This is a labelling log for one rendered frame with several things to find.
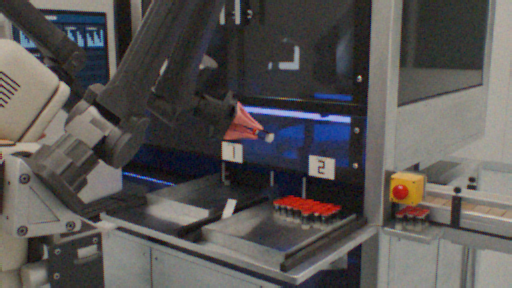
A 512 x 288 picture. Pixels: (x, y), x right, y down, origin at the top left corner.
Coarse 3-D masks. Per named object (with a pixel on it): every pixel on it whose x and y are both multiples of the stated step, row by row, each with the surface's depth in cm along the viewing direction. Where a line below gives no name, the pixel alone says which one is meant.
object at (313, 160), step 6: (312, 156) 155; (318, 156) 153; (312, 162) 155; (318, 162) 154; (330, 162) 151; (312, 168) 155; (330, 168) 151; (312, 174) 156; (318, 174) 154; (324, 174) 153; (330, 174) 152
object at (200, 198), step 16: (208, 176) 185; (160, 192) 168; (176, 192) 173; (192, 192) 176; (208, 192) 176; (224, 192) 176; (240, 192) 176; (256, 192) 165; (272, 192) 172; (160, 208) 160; (176, 208) 156; (192, 208) 152; (208, 208) 160; (224, 208) 153
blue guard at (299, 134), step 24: (192, 120) 183; (264, 120) 164; (288, 120) 158; (312, 120) 153; (336, 120) 148; (360, 120) 143; (168, 144) 192; (192, 144) 185; (216, 144) 178; (240, 144) 171; (264, 144) 165; (288, 144) 159; (312, 144) 154; (336, 144) 149; (360, 144) 145; (288, 168) 161; (336, 168) 150; (360, 168) 146
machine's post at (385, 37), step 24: (384, 0) 134; (384, 24) 135; (384, 48) 136; (384, 72) 137; (384, 96) 138; (384, 120) 139; (384, 144) 140; (384, 168) 142; (384, 192) 143; (384, 216) 145; (384, 240) 147; (384, 264) 149
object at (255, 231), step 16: (256, 208) 152; (272, 208) 158; (208, 224) 136; (224, 224) 141; (240, 224) 146; (256, 224) 146; (272, 224) 146; (288, 224) 146; (336, 224) 137; (208, 240) 134; (224, 240) 130; (240, 240) 127; (256, 240) 135; (272, 240) 135; (288, 240) 135; (304, 240) 135; (256, 256) 124; (272, 256) 121; (288, 256) 120
